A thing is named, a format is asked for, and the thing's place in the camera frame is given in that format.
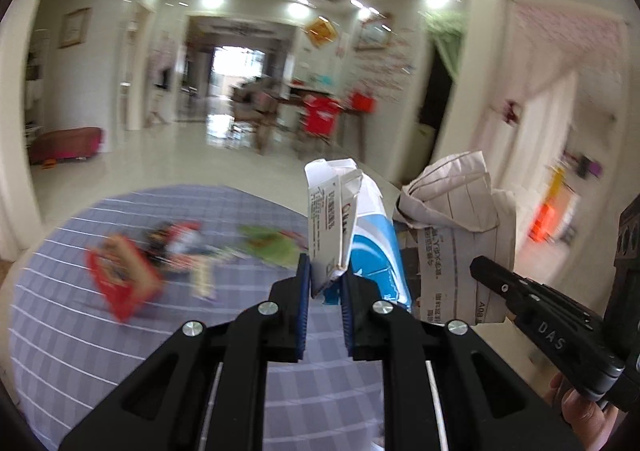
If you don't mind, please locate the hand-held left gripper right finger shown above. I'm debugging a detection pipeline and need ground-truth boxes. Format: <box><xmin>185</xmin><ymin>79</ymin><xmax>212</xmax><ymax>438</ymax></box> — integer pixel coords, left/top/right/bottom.
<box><xmin>341</xmin><ymin>271</ymin><xmax>587</xmax><ymax>451</ymax></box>

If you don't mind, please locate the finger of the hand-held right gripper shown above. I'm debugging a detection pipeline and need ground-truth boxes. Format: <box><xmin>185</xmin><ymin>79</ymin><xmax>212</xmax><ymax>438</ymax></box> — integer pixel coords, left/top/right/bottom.
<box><xmin>469</xmin><ymin>255</ymin><xmax>627</xmax><ymax>403</ymax></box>

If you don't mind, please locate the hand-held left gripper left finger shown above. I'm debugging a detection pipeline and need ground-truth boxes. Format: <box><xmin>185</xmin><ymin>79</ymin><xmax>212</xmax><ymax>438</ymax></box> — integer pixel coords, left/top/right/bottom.
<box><xmin>59</xmin><ymin>253</ymin><xmax>311</xmax><ymax>451</ymax></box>

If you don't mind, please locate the blue and white carton box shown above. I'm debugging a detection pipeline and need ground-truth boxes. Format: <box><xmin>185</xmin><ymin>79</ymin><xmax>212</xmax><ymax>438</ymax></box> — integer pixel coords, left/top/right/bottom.
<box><xmin>304</xmin><ymin>158</ymin><xmax>417</xmax><ymax>318</ymax></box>

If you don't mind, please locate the person's right hand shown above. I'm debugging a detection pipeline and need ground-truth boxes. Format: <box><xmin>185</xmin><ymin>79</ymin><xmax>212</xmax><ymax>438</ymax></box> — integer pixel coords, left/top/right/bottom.
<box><xmin>549</xmin><ymin>373</ymin><xmax>626</xmax><ymax>451</ymax></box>

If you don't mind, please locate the green packet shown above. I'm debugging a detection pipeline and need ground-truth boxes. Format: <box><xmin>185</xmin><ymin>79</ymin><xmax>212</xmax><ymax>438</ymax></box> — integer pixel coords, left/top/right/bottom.
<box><xmin>239</xmin><ymin>224</ymin><xmax>307</xmax><ymax>270</ymax></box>

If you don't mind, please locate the orange plastic stool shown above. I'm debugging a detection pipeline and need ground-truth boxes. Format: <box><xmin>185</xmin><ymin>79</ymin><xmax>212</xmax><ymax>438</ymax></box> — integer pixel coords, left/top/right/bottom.
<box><xmin>531</xmin><ymin>202</ymin><xmax>557</xmax><ymax>243</ymax></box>

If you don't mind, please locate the small white packet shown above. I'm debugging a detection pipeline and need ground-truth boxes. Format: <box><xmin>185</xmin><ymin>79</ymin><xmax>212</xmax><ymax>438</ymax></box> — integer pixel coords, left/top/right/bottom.
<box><xmin>191</xmin><ymin>257</ymin><xmax>217</xmax><ymax>300</ymax></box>

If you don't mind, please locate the yellow plastic stool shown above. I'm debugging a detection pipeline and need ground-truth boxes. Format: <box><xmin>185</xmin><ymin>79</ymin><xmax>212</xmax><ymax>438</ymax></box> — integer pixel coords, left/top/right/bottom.
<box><xmin>546</xmin><ymin>165</ymin><xmax>567</xmax><ymax>213</ymax></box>

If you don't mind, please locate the dark and red packet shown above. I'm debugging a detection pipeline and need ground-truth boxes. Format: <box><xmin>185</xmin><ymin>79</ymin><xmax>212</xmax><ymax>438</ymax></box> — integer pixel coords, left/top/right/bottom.
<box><xmin>145</xmin><ymin>222</ymin><xmax>203</xmax><ymax>273</ymax></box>

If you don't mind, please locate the chair with red cover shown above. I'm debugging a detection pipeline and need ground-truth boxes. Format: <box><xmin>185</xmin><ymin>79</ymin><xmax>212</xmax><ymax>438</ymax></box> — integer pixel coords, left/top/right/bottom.
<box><xmin>299</xmin><ymin>94</ymin><xmax>345</xmax><ymax>158</ymax></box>

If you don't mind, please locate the red cardboard box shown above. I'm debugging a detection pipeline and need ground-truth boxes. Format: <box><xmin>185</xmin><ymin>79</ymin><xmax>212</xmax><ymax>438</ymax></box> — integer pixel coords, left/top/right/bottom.
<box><xmin>84</xmin><ymin>232</ymin><xmax>167</xmax><ymax>325</ymax></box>

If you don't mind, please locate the wooden dining table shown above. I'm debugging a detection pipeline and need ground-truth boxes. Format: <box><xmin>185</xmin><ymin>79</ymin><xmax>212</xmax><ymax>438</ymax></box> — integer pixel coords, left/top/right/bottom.
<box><xmin>276</xmin><ymin>90</ymin><xmax>372</xmax><ymax>163</ymax></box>

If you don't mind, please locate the wooden chair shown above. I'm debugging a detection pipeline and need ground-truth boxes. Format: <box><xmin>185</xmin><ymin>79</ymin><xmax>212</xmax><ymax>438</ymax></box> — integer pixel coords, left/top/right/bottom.
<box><xmin>231</xmin><ymin>80</ymin><xmax>279</xmax><ymax>155</ymax></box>

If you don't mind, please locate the red basket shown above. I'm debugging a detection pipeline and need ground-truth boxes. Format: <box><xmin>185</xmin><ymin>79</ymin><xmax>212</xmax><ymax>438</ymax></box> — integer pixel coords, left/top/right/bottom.
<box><xmin>349</xmin><ymin>88</ymin><xmax>377</xmax><ymax>114</ymax></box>

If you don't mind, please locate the grey checkered tablecloth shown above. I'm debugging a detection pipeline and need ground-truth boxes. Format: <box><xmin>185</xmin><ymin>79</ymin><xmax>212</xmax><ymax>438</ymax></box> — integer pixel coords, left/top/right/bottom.
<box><xmin>7</xmin><ymin>185</ymin><xmax>416</xmax><ymax>451</ymax></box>

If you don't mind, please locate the pink lace curtain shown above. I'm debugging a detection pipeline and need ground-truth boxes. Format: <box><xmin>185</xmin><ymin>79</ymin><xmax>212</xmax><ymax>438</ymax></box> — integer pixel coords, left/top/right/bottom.
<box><xmin>514</xmin><ymin>0</ymin><xmax>627</xmax><ymax>84</ymax></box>

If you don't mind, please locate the red bench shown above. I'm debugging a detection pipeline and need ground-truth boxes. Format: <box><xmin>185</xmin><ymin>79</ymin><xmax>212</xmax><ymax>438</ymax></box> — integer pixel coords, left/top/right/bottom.
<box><xmin>29</xmin><ymin>126</ymin><xmax>104</xmax><ymax>165</ymax></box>

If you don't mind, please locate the green curtain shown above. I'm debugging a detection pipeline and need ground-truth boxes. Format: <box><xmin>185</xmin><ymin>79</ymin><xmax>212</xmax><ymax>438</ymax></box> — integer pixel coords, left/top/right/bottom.
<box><xmin>424</xmin><ymin>12</ymin><xmax>469</xmax><ymax>83</ymax></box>

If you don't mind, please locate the group of wall certificates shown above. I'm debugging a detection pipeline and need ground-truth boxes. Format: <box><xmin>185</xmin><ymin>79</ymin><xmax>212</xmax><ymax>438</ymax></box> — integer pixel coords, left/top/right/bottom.
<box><xmin>356</xmin><ymin>51</ymin><xmax>417</xmax><ymax>93</ymax></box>

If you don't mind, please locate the red gold wall decoration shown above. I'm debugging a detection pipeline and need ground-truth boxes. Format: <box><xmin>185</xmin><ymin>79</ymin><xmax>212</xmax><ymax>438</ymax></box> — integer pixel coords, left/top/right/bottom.
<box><xmin>304</xmin><ymin>15</ymin><xmax>337</xmax><ymax>50</ymax></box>

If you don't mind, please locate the light framed wall picture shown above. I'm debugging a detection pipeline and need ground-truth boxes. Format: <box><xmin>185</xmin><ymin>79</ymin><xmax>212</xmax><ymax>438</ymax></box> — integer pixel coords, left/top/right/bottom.
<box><xmin>354</xmin><ymin>12</ymin><xmax>394</xmax><ymax>53</ymax></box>

